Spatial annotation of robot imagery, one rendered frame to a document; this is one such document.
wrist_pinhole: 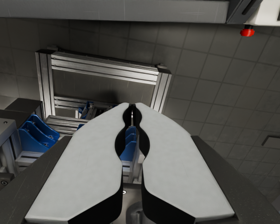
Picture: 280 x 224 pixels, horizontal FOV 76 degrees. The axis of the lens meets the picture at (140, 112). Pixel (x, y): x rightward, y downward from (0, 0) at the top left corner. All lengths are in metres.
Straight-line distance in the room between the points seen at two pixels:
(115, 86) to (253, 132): 1.42
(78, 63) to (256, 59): 1.30
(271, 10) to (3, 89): 1.71
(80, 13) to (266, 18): 0.35
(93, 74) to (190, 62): 0.73
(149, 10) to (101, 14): 0.09
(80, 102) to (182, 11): 1.05
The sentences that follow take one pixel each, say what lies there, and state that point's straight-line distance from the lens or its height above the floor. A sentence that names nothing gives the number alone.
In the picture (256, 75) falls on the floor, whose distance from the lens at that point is 1.74.
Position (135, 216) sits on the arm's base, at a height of 1.07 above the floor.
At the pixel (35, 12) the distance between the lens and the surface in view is 0.44.
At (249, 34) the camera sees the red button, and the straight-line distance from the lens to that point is 0.63.
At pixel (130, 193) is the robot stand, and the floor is 1.04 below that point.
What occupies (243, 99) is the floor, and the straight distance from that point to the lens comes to 1.79.
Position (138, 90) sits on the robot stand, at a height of 0.21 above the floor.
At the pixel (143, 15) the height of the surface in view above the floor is 0.95.
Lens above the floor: 1.35
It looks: 59 degrees down
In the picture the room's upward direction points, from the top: 176 degrees clockwise
